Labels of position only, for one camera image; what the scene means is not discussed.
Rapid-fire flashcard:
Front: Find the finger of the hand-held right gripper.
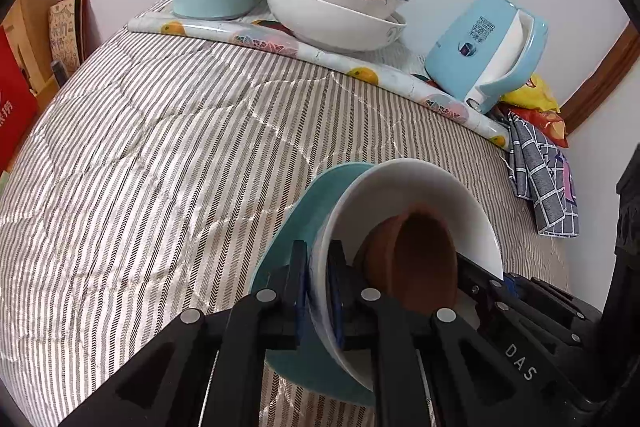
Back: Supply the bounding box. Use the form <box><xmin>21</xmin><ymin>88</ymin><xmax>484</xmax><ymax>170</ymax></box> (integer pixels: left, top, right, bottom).
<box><xmin>457</xmin><ymin>255</ymin><xmax>557</xmax><ymax>427</ymax></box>
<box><xmin>502</xmin><ymin>274</ymin><xmax>531</xmax><ymax>303</ymax></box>

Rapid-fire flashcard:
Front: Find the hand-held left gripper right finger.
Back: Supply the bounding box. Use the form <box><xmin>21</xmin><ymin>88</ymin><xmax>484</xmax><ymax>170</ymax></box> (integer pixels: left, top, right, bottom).
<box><xmin>326</xmin><ymin>241</ymin><xmax>571</xmax><ymax>427</ymax></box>

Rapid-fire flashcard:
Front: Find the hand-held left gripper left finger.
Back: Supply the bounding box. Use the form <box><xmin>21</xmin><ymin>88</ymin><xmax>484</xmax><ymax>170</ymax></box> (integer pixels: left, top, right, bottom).
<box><xmin>60</xmin><ymin>239</ymin><xmax>311</xmax><ymax>427</ymax></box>

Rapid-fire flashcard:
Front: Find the teal plate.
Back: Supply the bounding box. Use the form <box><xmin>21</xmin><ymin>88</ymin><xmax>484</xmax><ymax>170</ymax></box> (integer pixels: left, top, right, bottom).
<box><xmin>248</xmin><ymin>162</ymin><xmax>381</xmax><ymax>408</ymax></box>

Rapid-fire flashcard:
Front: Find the brown bowl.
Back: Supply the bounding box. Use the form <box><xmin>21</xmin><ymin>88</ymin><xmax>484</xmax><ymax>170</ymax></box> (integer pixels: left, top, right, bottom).
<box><xmin>356</xmin><ymin>210</ymin><xmax>459</xmax><ymax>313</ymax></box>

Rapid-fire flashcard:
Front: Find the small white bowl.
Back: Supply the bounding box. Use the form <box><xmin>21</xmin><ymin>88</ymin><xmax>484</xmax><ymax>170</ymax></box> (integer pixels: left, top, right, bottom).
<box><xmin>310</xmin><ymin>158</ymin><xmax>504</xmax><ymax>393</ymax></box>

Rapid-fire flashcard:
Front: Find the blue checked cloth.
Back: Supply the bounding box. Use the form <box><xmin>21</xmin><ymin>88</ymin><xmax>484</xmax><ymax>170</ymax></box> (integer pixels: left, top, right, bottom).
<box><xmin>505</xmin><ymin>111</ymin><xmax>581</xmax><ymax>239</ymax></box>

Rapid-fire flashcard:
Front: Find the red snack bag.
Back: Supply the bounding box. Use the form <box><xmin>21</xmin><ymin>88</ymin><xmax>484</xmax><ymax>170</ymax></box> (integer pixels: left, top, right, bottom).
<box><xmin>510</xmin><ymin>107</ymin><xmax>570</xmax><ymax>148</ymax></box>

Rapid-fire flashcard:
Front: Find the striped grey blanket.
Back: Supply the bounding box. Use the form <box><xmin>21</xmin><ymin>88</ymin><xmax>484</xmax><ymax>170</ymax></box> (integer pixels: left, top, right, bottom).
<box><xmin>0</xmin><ymin>0</ymin><xmax>571</xmax><ymax>423</ymax></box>

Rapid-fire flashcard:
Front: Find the blue tissue box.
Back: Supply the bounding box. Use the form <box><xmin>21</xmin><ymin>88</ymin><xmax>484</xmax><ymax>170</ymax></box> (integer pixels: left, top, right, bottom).
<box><xmin>424</xmin><ymin>0</ymin><xmax>549</xmax><ymax>115</ymax></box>

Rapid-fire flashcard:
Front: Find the fruit print mat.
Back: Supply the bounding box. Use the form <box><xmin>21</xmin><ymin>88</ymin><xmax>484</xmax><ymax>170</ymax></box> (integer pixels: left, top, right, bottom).
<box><xmin>127</xmin><ymin>9</ymin><xmax>511</xmax><ymax>152</ymax></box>

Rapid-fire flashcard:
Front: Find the large white bowl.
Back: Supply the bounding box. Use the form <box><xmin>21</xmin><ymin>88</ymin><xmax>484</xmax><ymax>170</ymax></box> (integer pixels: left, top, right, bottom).
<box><xmin>266</xmin><ymin>0</ymin><xmax>407</xmax><ymax>52</ymax></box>

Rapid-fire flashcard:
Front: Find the red paper bag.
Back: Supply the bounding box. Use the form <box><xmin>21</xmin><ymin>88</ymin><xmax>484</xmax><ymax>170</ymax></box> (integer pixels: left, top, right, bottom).
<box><xmin>0</xmin><ymin>24</ymin><xmax>40</xmax><ymax>172</ymax></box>

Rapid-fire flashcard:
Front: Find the patterned book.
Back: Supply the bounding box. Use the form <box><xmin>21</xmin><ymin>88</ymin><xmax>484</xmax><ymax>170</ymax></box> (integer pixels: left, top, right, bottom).
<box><xmin>47</xmin><ymin>0</ymin><xmax>91</xmax><ymax>75</ymax></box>

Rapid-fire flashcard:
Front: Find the cardboard box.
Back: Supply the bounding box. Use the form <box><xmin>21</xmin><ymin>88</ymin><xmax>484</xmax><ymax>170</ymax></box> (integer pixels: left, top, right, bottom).
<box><xmin>2</xmin><ymin>0</ymin><xmax>61</xmax><ymax>95</ymax></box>

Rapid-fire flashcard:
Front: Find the wooden door frame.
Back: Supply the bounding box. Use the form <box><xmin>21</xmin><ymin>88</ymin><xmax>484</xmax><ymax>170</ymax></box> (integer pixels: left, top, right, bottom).
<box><xmin>557</xmin><ymin>21</ymin><xmax>636</xmax><ymax>132</ymax></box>

